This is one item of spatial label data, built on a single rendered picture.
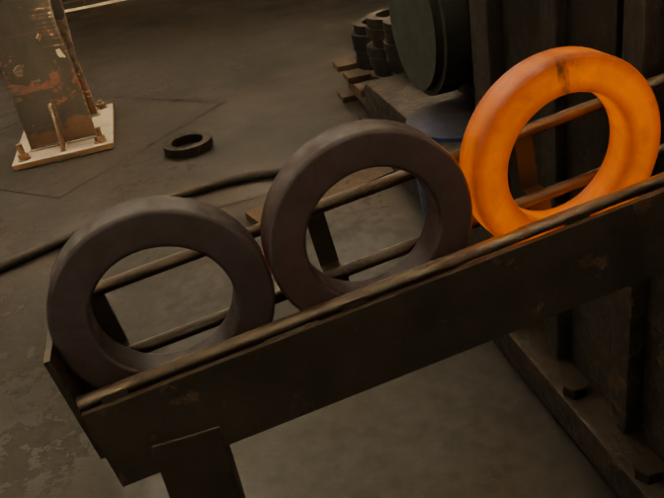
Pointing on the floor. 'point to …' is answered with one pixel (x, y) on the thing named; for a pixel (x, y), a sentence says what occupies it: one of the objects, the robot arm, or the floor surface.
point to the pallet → (369, 55)
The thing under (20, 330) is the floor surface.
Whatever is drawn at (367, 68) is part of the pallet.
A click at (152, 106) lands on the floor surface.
